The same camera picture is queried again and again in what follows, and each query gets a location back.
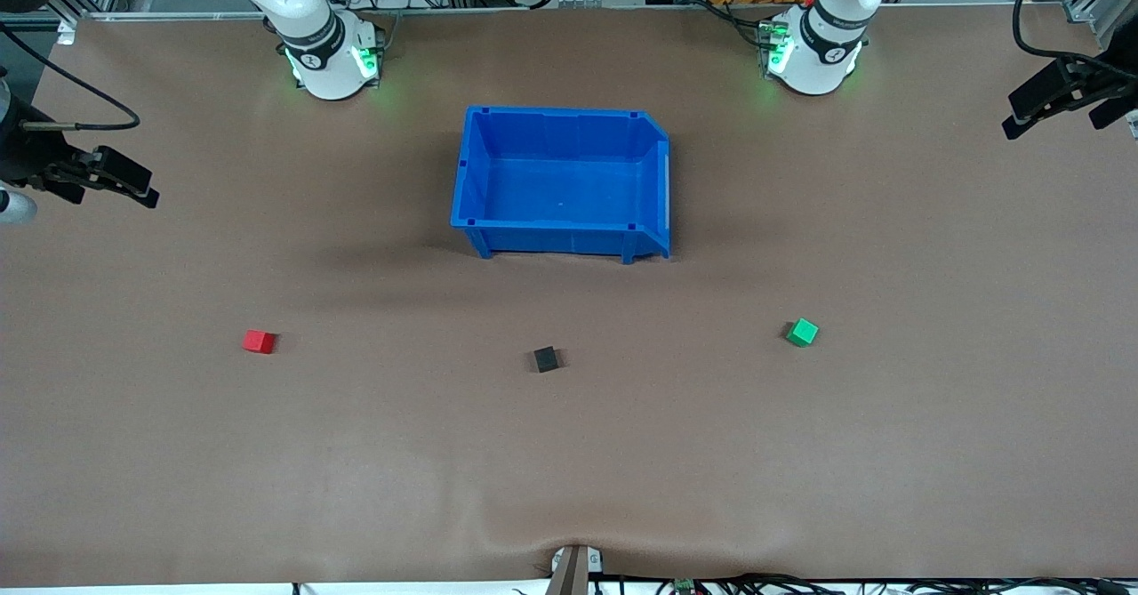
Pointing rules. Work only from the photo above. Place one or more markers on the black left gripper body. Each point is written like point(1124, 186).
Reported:
point(1090, 84)

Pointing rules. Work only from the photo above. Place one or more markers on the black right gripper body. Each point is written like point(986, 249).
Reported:
point(31, 156)

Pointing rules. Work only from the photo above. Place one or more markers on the red cube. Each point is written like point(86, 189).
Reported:
point(258, 341)

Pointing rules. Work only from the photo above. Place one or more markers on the green cube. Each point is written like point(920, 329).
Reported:
point(802, 333)

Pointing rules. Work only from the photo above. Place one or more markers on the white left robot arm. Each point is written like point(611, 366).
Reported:
point(813, 57)

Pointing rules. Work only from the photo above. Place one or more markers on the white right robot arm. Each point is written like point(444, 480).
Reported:
point(320, 52)

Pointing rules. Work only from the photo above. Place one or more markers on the black cube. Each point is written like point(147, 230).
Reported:
point(546, 359)

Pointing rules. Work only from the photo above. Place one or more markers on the brown table mat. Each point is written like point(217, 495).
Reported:
point(267, 453)

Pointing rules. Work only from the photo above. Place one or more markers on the blue plastic storage bin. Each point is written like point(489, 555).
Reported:
point(560, 195)

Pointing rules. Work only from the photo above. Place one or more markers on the green connector plug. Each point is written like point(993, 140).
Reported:
point(684, 586)

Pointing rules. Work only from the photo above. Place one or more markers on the white corner bracket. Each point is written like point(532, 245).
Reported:
point(66, 33)

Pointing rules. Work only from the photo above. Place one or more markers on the metal clamp bracket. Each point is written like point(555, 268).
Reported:
point(573, 568)

